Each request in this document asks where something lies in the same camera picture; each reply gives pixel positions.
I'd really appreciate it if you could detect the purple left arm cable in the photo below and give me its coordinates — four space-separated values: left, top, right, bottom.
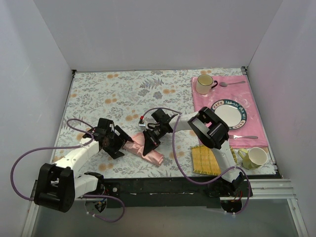
10 118 126 222

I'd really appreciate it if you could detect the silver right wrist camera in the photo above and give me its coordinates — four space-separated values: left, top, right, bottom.
138 120 148 128

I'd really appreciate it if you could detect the small silver spoon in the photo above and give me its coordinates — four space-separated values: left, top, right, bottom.
219 80 246 87

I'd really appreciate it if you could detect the floral patterned tablecloth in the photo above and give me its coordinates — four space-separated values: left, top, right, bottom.
48 68 277 180

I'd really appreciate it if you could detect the yellow green mug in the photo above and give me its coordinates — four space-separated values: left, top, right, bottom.
237 147 268 170

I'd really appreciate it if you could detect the white plate green rim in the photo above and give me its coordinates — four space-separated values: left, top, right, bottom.
211 99 247 130

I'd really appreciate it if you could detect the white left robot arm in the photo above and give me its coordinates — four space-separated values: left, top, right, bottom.
34 118 133 212

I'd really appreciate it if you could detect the aluminium frame rail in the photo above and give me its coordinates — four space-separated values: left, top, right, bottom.
22 179 308 237

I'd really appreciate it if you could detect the pink floral placemat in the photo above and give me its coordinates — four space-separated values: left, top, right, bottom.
192 76 268 149

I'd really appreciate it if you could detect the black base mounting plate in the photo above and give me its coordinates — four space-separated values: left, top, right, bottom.
88 177 253 208

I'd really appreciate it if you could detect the yellow bamboo tray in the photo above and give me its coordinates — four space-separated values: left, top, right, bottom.
190 144 238 176

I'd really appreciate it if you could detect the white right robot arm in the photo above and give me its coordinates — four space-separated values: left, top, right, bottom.
143 107 245 197

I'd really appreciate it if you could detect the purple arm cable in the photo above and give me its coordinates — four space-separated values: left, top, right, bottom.
10 118 126 222
139 107 252 215

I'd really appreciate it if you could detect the white mug black rim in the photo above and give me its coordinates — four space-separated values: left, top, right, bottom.
196 74 218 95

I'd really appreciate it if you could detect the peach satin napkin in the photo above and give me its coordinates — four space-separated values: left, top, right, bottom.
123 132 164 166

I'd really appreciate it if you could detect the silver fork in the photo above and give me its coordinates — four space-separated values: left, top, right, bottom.
229 135 258 139

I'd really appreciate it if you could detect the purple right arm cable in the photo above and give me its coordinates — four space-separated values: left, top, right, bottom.
139 107 252 215

